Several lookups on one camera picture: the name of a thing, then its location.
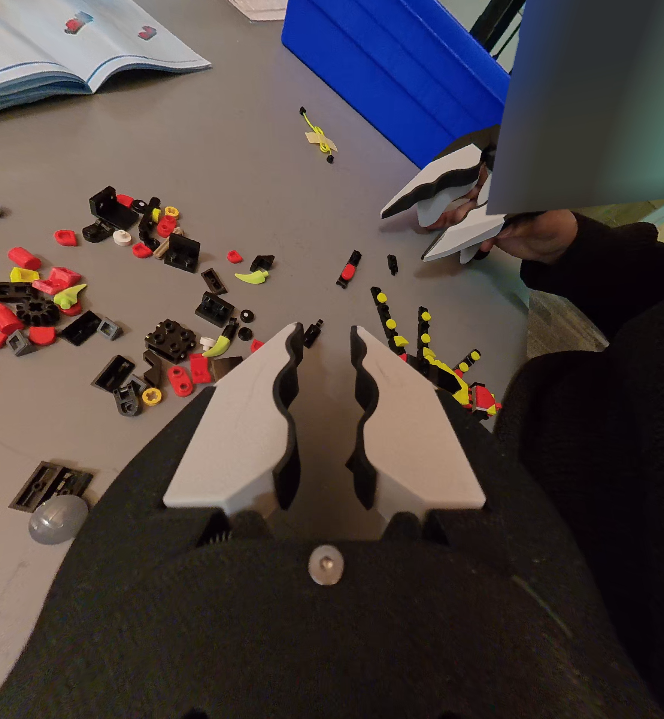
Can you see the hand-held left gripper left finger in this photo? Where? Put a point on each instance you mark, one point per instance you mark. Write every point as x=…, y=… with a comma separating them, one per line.
x=236, y=444

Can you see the person's black knit sweater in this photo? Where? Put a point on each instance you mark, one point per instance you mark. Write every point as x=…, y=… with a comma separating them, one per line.
x=601, y=533

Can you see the blue plastic bin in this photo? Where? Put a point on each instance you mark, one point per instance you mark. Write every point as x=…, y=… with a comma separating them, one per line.
x=393, y=73

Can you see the black flat lego plate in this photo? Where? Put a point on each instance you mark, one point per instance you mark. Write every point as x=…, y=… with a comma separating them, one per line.
x=76, y=483
x=34, y=487

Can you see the person's right forearm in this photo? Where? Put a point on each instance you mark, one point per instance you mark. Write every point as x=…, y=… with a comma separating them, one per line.
x=607, y=275

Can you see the person's right hand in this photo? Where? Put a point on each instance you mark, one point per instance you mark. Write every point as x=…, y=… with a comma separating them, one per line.
x=539, y=236

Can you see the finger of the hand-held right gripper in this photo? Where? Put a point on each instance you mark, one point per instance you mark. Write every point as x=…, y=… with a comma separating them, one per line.
x=466, y=236
x=444, y=163

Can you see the clear plastic bag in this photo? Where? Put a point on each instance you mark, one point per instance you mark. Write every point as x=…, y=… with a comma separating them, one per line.
x=259, y=8

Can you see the lego instruction booklet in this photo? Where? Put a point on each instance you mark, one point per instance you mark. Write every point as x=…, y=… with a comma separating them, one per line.
x=56, y=50

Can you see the yellow black lego spider model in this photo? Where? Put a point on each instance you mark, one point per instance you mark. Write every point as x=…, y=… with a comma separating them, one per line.
x=450, y=379

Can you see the grey lego dome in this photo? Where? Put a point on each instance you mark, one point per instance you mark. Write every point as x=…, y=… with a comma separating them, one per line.
x=57, y=519

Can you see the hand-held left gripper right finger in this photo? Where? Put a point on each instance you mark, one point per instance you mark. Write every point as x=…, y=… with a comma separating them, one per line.
x=421, y=449

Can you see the pile of loose lego pieces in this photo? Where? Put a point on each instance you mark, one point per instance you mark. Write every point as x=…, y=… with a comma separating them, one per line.
x=169, y=337

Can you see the black lego plate red tile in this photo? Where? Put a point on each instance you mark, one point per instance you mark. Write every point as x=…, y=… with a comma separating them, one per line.
x=347, y=272

